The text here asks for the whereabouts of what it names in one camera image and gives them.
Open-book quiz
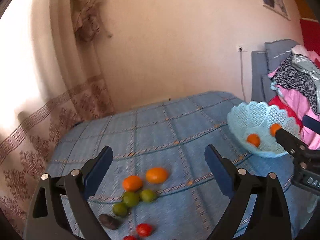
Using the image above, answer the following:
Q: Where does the blue patterned bedspread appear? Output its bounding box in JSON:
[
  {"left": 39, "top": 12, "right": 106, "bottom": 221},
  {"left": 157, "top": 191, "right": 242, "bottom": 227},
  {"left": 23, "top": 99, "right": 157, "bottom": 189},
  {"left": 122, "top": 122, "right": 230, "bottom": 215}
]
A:
[{"left": 47, "top": 92, "right": 317, "bottom": 239}]

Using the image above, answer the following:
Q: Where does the red tomato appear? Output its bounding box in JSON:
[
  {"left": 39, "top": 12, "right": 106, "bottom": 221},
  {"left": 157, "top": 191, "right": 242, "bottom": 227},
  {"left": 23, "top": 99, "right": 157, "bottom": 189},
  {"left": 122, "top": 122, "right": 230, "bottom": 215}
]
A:
[
  {"left": 136, "top": 223, "right": 153, "bottom": 237},
  {"left": 123, "top": 235, "right": 138, "bottom": 240}
]

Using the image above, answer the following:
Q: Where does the dark brown round fruit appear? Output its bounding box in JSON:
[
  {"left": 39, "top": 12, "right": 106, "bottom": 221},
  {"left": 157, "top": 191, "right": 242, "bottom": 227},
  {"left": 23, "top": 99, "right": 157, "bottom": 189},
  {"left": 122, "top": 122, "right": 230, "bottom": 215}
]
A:
[{"left": 99, "top": 213, "right": 121, "bottom": 230}]

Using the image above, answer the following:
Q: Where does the grey upholstered headboard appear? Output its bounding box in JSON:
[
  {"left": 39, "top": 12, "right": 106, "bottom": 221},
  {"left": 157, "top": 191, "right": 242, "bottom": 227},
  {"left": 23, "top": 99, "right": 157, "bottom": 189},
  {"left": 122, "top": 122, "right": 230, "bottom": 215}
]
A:
[{"left": 251, "top": 39, "right": 299, "bottom": 103}]

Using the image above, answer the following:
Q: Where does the large orange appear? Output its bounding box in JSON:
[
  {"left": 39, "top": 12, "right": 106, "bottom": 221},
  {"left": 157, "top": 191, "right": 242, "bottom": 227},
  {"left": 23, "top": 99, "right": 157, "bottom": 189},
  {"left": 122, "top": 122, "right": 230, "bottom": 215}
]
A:
[{"left": 270, "top": 123, "right": 281, "bottom": 137}]

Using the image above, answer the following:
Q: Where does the green fruit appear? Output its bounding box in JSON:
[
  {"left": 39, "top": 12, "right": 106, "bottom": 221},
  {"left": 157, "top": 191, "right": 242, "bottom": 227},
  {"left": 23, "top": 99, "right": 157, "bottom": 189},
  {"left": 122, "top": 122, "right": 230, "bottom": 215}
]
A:
[
  {"left": 140, "top": 189, "right": 157, "bottom": 203},
  {"left": 122, "top": 191, "right": 140, "bottom": 208},
  {"left": 112, "top": 202, "right": 129, "bottom": 217}
]

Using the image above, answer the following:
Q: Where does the red wall panel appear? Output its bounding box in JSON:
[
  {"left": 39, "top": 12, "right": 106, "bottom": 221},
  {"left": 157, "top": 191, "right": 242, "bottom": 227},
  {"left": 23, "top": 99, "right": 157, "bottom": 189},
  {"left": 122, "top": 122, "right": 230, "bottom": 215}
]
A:
[{"left": 300, "top": 19, "right": 320, "bottom": 54}]

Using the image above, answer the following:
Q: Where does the pile of clothes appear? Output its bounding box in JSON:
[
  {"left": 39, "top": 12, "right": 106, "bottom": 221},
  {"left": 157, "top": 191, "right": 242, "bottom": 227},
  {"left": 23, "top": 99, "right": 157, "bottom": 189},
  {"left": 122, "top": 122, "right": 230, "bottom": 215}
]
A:
[{"left": 267, "top": 44, "right": 320, "bottom": 151}]

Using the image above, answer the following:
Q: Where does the black power cable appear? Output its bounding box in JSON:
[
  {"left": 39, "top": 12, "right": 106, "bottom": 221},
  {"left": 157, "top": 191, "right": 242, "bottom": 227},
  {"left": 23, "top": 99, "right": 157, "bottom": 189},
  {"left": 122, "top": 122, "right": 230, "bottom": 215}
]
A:
[{"left": 240, "top": 49, "right": 246, "bottom": 102}]

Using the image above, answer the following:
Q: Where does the beige patterned curtain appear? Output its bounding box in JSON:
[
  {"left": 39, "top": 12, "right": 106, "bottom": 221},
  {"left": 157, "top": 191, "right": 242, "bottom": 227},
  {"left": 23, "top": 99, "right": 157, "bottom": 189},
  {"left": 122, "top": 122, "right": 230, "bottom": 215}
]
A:
[{"left": 1, "top": 0, "right": 114, "bottom": 236}]

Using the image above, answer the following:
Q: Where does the red tomato front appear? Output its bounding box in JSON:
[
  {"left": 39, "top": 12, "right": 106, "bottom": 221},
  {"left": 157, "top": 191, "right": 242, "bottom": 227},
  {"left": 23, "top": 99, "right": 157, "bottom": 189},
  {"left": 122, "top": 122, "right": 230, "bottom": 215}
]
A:
[{"left": 123, "top": 235, "right": 138, "bottom": 240}]

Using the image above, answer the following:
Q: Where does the small orange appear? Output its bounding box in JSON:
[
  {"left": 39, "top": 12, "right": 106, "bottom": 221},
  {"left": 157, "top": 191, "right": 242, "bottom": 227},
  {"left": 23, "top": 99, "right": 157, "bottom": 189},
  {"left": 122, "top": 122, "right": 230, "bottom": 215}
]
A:
[{"left": 246, "top": 134, "right": 260, "bottom": 147}]

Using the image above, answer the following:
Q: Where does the light blue lattice basket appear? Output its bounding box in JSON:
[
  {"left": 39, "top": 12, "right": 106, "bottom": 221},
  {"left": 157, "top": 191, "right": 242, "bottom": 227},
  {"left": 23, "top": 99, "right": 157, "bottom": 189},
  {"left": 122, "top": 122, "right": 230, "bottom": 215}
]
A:
[{"left": 227, "top": 101, "right": 300, "bottom": 158}]

